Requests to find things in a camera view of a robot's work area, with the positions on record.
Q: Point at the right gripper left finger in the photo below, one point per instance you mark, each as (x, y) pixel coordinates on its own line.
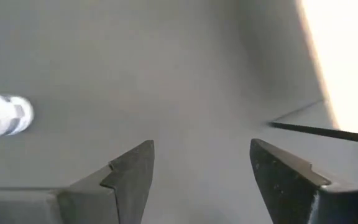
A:
(126, 186)

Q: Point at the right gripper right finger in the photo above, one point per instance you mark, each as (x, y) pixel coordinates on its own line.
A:
(284, 193)

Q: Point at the white can black lid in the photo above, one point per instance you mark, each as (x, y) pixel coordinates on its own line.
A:
(2, 115)

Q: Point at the wooden shelf black legs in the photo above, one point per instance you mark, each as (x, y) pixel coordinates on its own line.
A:
(322, 132)

